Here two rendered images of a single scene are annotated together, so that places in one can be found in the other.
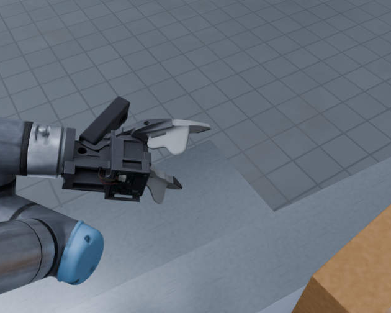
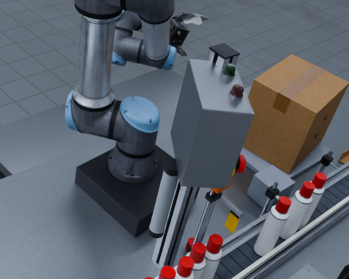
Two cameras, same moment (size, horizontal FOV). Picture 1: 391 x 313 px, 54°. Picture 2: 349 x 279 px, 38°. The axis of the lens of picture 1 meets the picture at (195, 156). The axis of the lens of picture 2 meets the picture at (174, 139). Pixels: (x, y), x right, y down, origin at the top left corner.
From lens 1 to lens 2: 1.30 m
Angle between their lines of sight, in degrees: 21
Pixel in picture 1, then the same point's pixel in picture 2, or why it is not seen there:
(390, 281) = (283, 81)
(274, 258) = not seen: hidden behind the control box
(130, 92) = (34, 73)
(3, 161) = (137, 18)
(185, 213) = (164, 99)
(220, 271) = not seen: hidden behind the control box
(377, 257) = (277, 75)
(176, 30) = (65, 24)
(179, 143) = (199, 21)
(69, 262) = (172, 53)
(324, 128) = not seen: hidden behind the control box
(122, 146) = (175, 21)
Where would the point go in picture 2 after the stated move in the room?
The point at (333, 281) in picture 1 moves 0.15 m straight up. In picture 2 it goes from (262, 81) to (276, 41)
